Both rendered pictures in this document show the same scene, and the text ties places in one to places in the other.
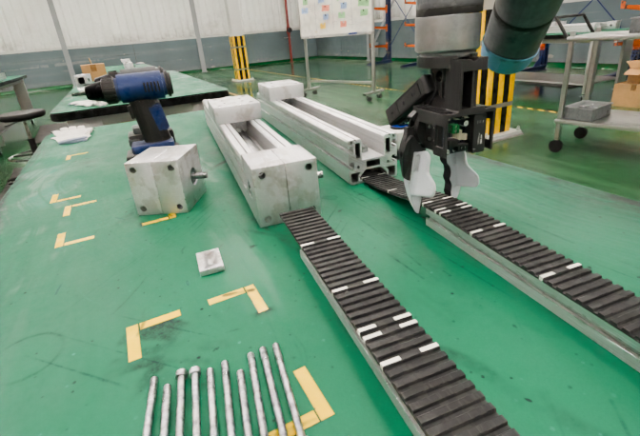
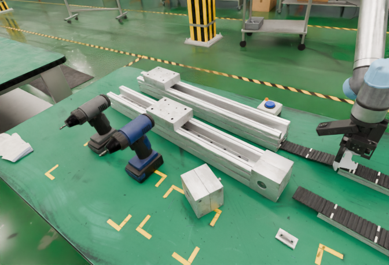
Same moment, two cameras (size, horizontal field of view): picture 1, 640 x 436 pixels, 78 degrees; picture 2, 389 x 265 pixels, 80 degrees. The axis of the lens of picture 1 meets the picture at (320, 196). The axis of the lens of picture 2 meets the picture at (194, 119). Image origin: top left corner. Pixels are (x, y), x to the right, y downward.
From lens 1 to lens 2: 67 cm
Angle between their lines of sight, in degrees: 28
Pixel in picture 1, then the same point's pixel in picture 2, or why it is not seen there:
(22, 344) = not seen: outside the picture
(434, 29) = (376, 115)
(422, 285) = (374, 213)
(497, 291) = not seen: outside the picture
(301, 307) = (352, 247)
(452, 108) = (373, 140)
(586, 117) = (255, 28)
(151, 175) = (209, 198)
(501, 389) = not seen: outside the picture
